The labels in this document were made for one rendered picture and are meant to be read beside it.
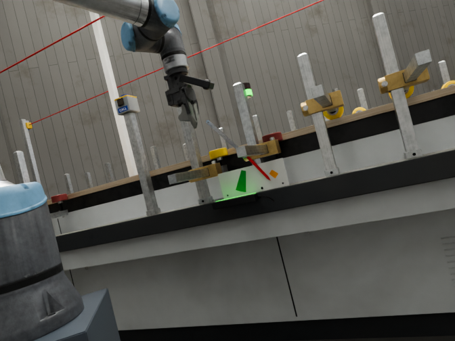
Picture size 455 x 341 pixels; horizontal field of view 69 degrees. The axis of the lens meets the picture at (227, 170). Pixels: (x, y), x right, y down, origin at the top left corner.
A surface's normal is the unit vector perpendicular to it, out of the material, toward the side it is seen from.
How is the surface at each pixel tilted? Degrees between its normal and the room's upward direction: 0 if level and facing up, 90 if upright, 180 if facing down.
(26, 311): 70
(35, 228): 90
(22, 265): 90
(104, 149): 90
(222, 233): 90
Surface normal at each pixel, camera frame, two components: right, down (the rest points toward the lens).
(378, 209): -0.37, 0.08
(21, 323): 0.36, -0.45
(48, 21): 0.22, -0.07
